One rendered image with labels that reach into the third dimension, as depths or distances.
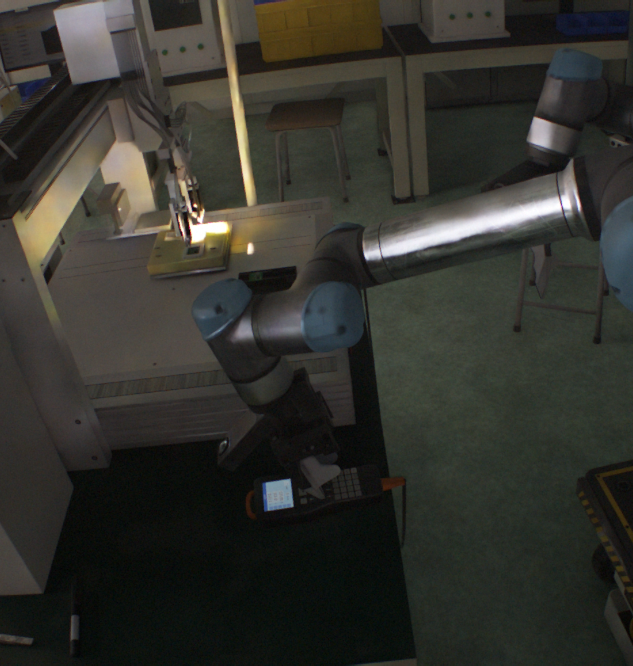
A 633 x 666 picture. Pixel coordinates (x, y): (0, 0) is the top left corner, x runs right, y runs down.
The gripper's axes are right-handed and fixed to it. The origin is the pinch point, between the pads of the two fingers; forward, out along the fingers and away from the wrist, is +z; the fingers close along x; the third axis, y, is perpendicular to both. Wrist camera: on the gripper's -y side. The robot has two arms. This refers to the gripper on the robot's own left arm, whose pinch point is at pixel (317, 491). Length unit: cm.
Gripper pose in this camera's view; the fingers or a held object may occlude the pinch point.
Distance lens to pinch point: 106.5
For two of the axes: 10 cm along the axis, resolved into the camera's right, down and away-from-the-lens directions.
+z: 3.6, 7.3, 5.8
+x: -1.2, -5.8, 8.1
